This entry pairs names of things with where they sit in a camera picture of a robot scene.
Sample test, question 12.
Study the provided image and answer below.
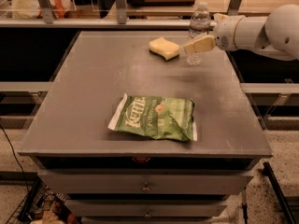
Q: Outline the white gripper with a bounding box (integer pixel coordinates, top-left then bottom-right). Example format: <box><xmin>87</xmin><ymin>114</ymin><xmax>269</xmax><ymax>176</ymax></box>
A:
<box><xmin>183</xmin><ymin>13</ymin><xmax>245</xmax><ymax>54</ymax></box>

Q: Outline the clear plastic water bottle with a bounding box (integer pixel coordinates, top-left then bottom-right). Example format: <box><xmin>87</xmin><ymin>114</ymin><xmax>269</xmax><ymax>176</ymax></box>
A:
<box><xmin>186</xmin><ymin>2</ymin><xmax>210</xmax><ymax>65</ymax></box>

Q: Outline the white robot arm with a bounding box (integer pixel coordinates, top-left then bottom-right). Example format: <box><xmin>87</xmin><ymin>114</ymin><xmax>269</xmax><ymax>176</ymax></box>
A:
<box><xmin>183</xmin><ymin>4</ymin><xmax>299</xmax><ymax>61</ymax></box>

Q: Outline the green Kettle chip bag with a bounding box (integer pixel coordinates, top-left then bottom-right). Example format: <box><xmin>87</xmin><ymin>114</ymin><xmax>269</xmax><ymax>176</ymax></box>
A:
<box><xmin>108</xmin><ymin>94</ymin><xmax>197</xmax><ymax>142</ymax></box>

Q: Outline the white orange plastic bag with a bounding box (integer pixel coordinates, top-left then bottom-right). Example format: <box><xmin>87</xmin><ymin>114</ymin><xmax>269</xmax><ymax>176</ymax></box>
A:
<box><xmin>12</xmin><ymin>0</ymin><xmax>74</xmax><ymax>19</ymax></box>

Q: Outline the yellow sponge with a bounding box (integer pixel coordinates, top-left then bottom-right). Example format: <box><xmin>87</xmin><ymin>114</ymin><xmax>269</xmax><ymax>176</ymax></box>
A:
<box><xmin>149</xmin><ymin>37</ymin><xmax>179</xmax><ymax>61</ymax></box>

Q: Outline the grey drawer cabinet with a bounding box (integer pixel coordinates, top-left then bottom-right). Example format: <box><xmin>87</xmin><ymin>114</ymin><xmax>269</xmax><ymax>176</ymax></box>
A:
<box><xmin>21</xmin><ymin>31</ymin><xmax>272</xmax><ymax>224</ymax></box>

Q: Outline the upper grey drawer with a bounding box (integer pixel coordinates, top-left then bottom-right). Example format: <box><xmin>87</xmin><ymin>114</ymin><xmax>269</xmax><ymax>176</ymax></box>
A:
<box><xmin>38</xmin><ymin>171</ymin><xmax>253</xmax><ymax>195</ymax></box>

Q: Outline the grey drawer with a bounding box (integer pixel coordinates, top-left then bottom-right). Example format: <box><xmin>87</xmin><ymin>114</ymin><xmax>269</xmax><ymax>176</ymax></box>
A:
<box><xmin>38</xmin><ymin>171</ymin><xmax>253</xmax><ymax>195</ymax></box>
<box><xmin>66</xmin><ymin>200</ymin><xmax>227</xmax><ymax>217</ymax></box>

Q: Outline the lower grey drawer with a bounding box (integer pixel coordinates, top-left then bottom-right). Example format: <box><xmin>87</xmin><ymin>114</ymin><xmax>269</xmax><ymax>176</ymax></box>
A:
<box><xmin>66</xmin><ymin>200</ymin><xmax>227</xmax><ymax>217</ymax></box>

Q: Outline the metal rail frame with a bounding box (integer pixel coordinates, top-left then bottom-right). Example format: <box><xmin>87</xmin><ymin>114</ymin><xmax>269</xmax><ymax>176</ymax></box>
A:
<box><xmin>0</xmin><ymin>0</ymin><xmax>278</xmax><ymax>29</ymax></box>

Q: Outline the black cable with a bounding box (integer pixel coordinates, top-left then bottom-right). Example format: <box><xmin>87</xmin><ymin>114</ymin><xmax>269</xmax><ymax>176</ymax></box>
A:
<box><xmin>0</xmin><ymin>123</ymin><xmax>31</xmax><ymax>193</ymax></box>

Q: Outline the black wire basket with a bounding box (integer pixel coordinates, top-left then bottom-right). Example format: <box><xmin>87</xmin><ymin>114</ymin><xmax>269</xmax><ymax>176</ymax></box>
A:
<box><xmin>5</xmin><ymin>177</ymin><xmax>81</xmax><ymax>224</ymax></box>

